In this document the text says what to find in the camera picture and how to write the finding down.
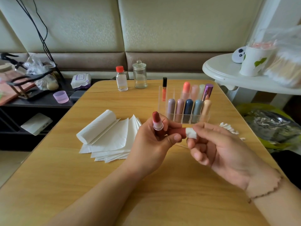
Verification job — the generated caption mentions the pile of cotton swabs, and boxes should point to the pile of cotton swabs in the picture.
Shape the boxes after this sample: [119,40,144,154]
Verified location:
[219,122,246,141]

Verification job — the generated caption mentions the white mug green leaf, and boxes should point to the white mug green leaf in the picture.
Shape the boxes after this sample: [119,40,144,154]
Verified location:
[239,42,276,77]

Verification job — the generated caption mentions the person's right forearm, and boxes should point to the person's right forearm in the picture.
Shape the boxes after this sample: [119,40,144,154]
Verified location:
[245,172,301,226]

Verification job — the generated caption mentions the person's right hand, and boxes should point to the person's right hand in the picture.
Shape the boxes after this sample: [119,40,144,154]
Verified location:
[187,122,283,201]

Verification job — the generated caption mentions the black low shelf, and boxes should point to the black low shelf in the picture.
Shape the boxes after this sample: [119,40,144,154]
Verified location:
[0,78,114,153]

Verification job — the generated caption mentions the black clip tool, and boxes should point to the black clip tool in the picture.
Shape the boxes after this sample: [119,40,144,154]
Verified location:
[0,52,24,69]

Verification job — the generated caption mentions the person's left forearm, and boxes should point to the person's left forearm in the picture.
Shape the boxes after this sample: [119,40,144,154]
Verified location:
[45,162,146,226]

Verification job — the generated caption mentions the white panda figure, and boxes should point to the white panda figure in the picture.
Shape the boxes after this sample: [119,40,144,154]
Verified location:
[231,46,246,64]

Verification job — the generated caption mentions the black cables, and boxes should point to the black cables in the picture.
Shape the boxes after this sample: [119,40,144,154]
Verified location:
[13,0,64,80]

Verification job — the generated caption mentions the crumpled clear plastic bag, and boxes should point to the crumpled clear plastic bag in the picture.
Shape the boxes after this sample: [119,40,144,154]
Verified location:
[24,54,59,91]

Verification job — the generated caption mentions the white round side table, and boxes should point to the white round side table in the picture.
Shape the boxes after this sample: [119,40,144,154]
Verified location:
[202,53,301,96]

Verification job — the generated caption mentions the stack of white tissues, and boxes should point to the stack of white tissues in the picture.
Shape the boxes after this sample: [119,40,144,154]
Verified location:
[76,110,142,163]

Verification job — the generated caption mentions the dark red lipstick cap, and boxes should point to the dark red lipstick cap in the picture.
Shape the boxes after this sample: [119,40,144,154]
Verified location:
[167,127,188,138]

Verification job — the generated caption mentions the beige padded backrest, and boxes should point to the beige padded backrest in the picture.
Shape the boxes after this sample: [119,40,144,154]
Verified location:
[0,0,266,80]

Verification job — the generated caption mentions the pink tray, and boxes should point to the pink tray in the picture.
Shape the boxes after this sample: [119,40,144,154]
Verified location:
[0,70,36,106]

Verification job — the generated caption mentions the white tissue sheet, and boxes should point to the white tissue sheet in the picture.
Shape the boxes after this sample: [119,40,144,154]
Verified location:
[185,127,198,139]

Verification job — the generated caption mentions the person's left hand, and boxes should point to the person's left hand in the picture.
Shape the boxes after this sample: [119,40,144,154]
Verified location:
[124,115,189,179]

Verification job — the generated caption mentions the thin wrist bracelet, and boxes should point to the thin wrist bracelet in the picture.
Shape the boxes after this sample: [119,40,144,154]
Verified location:
[247,169,284,204]

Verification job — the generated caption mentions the glass jar with lid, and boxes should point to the glass jar with lid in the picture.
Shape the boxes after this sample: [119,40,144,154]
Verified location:
[132,60,148,89]

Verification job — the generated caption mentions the wet wipes pack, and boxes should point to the wet wipes pack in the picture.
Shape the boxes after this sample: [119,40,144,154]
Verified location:
[71,73,92,89]

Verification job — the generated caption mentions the red lipstick pink tube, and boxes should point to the red lipstick pink tube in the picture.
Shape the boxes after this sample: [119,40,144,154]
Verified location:
[152,111,164,135]

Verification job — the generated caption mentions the yellow-green bin with bag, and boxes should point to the yellow-green bin with bag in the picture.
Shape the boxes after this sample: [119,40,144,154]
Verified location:
[235,103,301,153]

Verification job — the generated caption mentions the white power bank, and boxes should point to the white power bank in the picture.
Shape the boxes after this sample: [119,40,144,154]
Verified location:
[20,113,53,137]

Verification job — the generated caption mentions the clear bottle red cap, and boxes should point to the clear bottle red cap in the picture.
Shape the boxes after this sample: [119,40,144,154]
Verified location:
[116,66,129,92]

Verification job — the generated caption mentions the clear acrylic lipstick organizer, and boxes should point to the clear acrylic lipstick organizer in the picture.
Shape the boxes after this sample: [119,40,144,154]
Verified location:
[162,77,214,124]

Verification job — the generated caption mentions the small purple plastic cup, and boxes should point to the small purple plastic cup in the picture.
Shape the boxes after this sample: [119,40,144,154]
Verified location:
[53,90,70,104]

